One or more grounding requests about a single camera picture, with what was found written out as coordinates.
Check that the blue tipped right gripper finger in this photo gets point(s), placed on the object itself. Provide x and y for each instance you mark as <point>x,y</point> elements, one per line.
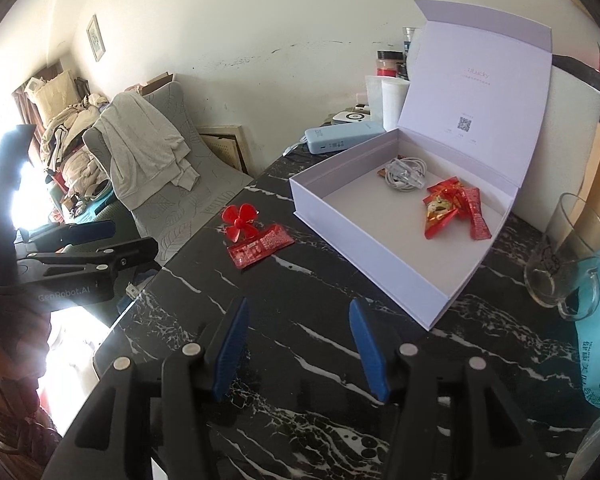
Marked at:
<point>62,234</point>

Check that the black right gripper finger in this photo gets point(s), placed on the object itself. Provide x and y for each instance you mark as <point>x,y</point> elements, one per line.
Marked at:
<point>103,262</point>

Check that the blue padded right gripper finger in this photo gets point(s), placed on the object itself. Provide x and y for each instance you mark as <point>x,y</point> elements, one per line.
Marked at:
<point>373,360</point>
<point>227,343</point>

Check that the large red gold snack packet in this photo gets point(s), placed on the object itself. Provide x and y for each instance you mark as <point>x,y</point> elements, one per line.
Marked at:
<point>441,205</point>

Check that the person's hand holding gripper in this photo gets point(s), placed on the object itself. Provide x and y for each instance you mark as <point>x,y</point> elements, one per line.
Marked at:
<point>29,361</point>

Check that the pile of clothes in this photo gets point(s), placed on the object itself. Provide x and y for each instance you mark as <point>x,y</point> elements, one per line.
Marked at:
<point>61,108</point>

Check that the grey chair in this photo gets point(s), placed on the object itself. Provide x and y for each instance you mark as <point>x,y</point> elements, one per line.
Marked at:
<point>173,215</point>

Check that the long red snack packet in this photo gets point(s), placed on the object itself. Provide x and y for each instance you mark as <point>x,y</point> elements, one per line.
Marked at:
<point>471,200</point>
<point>265,244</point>

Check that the grey cloth on chair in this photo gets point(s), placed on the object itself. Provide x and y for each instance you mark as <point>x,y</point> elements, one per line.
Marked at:
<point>147,152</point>

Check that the red plastic flower clip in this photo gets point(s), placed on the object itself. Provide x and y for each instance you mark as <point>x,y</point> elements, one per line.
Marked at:
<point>239,222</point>

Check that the wooden framed picture on floor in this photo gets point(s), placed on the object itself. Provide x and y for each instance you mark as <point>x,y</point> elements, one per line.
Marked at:
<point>229,143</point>

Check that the light blue power bank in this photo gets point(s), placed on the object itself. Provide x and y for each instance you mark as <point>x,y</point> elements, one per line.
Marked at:
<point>335,138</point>

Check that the clear glass mug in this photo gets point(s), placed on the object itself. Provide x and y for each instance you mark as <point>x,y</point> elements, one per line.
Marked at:
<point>563,270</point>

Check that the white round device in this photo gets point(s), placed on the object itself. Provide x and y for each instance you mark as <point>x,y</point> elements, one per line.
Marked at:
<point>349,117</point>

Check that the white paper cup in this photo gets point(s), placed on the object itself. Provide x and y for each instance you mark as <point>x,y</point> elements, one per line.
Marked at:
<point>386,97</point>

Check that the white foam board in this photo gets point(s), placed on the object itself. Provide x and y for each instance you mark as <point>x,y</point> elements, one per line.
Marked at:
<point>565,142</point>

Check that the jar with black lid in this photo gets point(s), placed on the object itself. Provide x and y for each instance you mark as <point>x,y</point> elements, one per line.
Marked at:
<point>389,63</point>

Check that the small wall picture frame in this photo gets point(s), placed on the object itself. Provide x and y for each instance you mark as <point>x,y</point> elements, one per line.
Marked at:
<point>95,38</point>

